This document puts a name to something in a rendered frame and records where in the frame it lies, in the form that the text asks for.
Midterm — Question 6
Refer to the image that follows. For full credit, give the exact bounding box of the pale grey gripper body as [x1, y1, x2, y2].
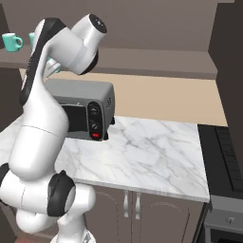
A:
[47, 58, 63, 76]

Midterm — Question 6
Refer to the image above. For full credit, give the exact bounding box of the teal mug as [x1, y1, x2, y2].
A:
[28, 31, 38, 51]
[1, 32, 25, 53]

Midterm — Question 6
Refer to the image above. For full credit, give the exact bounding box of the grey toaster oven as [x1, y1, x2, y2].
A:
[44, 78, 117, 142]

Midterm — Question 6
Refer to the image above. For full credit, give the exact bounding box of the brown base cupboard door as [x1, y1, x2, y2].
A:
[84, 185, 133, 243]
[130, 190, 207, 243]

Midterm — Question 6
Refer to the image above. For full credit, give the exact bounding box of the black hob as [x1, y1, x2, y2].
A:
[196, 123, 243, 201]

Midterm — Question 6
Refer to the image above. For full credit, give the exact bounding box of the brown wall cabinet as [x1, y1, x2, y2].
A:
[0, 0, 219, 81]

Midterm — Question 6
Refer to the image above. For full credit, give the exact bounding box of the silver cupboard door handle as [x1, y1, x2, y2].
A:
[135, 192, 142, 220]
[122, 190, 130, 219]

